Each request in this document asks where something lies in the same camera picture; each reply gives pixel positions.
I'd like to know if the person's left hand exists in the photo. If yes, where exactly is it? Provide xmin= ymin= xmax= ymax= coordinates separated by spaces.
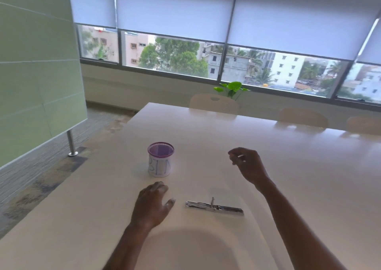
xmin=130 ymin=181 xmax=176 ymax=230

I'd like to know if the person's right hand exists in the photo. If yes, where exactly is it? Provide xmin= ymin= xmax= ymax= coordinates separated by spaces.
xmin=228 ymin=147 xmax=270 ymax=187

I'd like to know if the person's right forearm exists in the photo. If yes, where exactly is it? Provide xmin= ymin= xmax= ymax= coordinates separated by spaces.
xmin=257 ymin=177 xmax=347 ymax=270

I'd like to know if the person's left forearm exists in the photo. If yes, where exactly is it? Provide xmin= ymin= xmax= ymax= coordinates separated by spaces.
xmin=102 ymin=222 xmax=156 ymax=270

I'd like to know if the purple cup with white label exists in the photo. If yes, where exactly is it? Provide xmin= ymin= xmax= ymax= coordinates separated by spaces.
xmin=148 ymin=142 xmax=175 ymax=178

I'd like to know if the silver metal latch bolt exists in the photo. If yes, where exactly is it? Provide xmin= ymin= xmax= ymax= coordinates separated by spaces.
xmin=185 ymin=197 xmax=244 ymax=217

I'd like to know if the beige chair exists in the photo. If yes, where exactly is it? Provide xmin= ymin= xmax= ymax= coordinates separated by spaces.
xmin=189 ymin=93 xmax=239 ymax=116
xmin=278 ymin=108 xmax=328 ymax=129
xmin=346 ymin=116 xmax=381 ymax=136

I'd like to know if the green leafy plant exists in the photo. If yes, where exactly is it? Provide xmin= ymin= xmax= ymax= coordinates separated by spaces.
xmin=213 ymin=81 xmax=251 ymax=101

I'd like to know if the dark framed window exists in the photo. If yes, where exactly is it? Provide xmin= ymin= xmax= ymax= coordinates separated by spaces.
xmin=74 ymin=22 xmax=381 ymax=112

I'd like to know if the metal board leg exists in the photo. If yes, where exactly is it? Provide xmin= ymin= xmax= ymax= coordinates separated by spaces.
xmin=66 ymin=129 xmax=79 ymax=157

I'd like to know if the white roller blind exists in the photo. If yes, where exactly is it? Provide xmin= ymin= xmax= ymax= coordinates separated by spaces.
xmin=114 ymin=0 xmax=238 ymax=44
xmin=227 ymin=0 xmax=381 ymax=61
xmin=357 ymin=19 xmax=381 ymax=65
xmin=67 ymin=0 xmax=117 ymax=29

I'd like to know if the green partition board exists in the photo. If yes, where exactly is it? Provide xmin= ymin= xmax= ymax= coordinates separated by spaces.
xmin=0 ymin=0 xmax=89 ymax=169

